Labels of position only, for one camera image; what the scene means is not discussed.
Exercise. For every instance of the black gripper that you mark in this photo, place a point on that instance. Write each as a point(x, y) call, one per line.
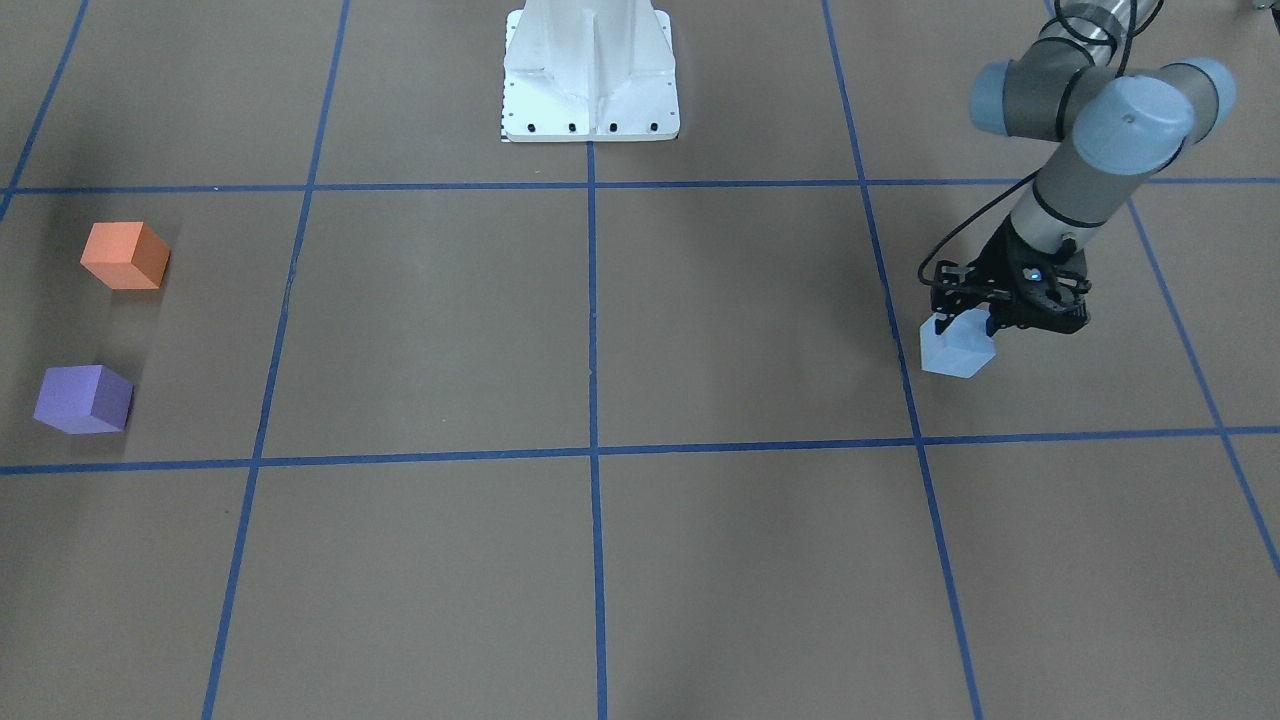
point(1000, 254)

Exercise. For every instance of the light blue foam block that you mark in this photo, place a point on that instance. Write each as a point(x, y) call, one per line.
point(962, 351)

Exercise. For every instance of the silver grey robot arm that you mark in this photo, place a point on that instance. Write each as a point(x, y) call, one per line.
point(1113, 129)

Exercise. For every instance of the orange foam block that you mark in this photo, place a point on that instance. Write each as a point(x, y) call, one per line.
point(126, 255)

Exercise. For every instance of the purple foam block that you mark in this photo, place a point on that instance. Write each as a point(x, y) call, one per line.
point(81, 400)

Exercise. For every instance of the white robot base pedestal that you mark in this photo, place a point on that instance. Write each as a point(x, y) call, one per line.
point(589, 71)

